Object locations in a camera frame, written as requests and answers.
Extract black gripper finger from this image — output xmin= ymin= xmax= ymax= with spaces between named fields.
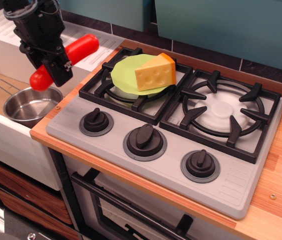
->
xmin=25 ymin=48 xmax=42 ymax=69
xmin=42 ymin=56 xmax=73 ymax=87

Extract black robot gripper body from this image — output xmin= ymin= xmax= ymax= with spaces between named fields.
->
xmin=3 ymin=0 xmax=65 ymax=62

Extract red toy sausage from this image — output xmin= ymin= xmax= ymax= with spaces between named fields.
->
xmin=29 ymin=34 xmax=99 ymax=92

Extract yellow toy cheese wedge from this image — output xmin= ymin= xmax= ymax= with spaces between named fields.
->
xmin=135 ymin=53 xmax=176 ymax=91

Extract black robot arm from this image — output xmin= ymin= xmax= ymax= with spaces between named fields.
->
xmin=0 ymin=0 xmax=73 ymax=91

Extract white toy sink unit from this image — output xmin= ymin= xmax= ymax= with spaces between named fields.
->
xmin=0 ymin=5 xmax=126 ymax=192

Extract small stainless steel pot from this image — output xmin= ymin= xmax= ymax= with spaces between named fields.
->
xmin=0 ymin=79 xmax=63 ymax=129

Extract light green plastic plate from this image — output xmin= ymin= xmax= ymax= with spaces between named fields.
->
xmin=111 ymin=54 xmax=169 ymax=96

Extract black left stove knob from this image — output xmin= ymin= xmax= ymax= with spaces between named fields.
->
xmin=79 ymin=107 xmax=114 ymax=137

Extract black stove knob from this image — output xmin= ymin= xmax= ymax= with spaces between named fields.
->
xmin=181 ymin=149 xmax=221 ymax=184
xmin=79 ymin=107 xmax=114 ymax=137
xmin=123 ymin=123 xmax=167 ymax=162

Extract black left burner grate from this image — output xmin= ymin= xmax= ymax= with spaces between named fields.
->
xmin=79 ymin=47 xmax=193 ymax=125

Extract black burner grate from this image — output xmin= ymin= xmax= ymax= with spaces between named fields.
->
xmin=160 ymin=70 xmax=282 ymax=164
xmin=79 ymin=47 xmax=193 ymax=125

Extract black middle stove knob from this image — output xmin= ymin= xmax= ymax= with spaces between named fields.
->
xmin=123 ymin=123 xmax=167 ymax=162

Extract wooden drawer fronts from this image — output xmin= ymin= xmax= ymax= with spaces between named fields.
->
xmin=0 ymin=162 xmax=79 ymax=240

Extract grey toy stove top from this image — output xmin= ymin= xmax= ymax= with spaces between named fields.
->
xmin=45 ymin=69 xmax=282 ymax=221

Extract black right stove knob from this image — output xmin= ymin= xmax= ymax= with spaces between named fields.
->
xmin=181 ymin=149 xmax=221 ymax=184

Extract black right burner grate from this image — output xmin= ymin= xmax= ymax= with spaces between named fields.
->
xmin=160 ymin=70 xmax=282 ymax=164

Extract black oven door handle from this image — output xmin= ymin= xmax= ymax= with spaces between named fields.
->
xmin=70 ymin=168 xmax=193 ymax=240

